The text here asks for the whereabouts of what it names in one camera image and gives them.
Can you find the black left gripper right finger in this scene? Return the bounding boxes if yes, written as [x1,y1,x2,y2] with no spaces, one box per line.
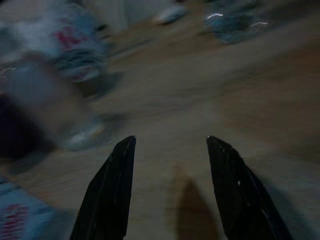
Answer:
[206,135,294,240]

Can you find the clear plastic bag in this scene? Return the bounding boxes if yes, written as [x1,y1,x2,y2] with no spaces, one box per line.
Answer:
[202,7,273,45]

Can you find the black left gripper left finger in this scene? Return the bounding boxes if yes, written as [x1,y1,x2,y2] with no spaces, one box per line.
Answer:
[69,135,137,240]

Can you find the blue white printed packet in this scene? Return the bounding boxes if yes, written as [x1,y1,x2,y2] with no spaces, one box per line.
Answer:
[14,7,111,83]
[0,174,63,240]

